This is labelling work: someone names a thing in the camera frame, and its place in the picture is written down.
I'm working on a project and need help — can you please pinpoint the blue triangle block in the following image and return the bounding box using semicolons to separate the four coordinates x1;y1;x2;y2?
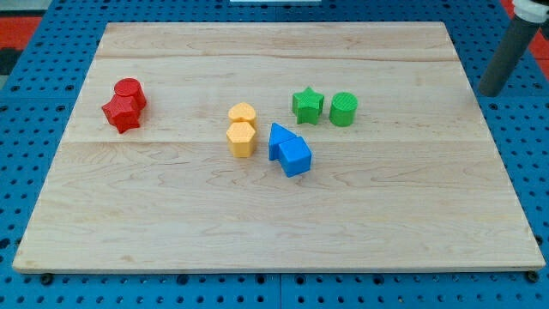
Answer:
268;123;297;161

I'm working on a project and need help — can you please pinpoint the blue cube block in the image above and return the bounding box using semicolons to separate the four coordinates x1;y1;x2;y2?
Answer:
279;136;312;178

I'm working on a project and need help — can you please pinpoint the yellow hexagon block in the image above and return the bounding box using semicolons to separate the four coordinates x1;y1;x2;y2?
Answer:
226;122;256;158

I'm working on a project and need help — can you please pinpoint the yellow heart block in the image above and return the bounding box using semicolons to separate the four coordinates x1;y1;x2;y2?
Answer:
227;102;256;129

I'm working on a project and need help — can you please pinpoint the green star block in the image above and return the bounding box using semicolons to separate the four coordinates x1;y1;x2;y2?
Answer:
292;87;324;124

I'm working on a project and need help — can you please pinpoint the green cylinder block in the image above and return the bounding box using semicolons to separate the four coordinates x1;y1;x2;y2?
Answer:
329;92;358;127

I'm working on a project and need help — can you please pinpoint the wooden board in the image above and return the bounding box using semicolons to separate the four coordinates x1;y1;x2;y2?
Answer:
13;21;545;274

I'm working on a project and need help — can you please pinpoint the red cylinder block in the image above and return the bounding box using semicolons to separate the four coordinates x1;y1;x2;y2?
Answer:
114;77;147;110

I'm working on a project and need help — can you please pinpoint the red star block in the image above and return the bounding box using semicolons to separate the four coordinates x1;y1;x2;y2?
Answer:
101;94;141;134

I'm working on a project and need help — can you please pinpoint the grey pusher rod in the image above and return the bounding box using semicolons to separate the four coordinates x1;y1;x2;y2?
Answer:
478;15;545;97

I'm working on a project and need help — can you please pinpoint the white rod mount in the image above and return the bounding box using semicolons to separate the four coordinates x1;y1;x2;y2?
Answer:
512;0;548;24

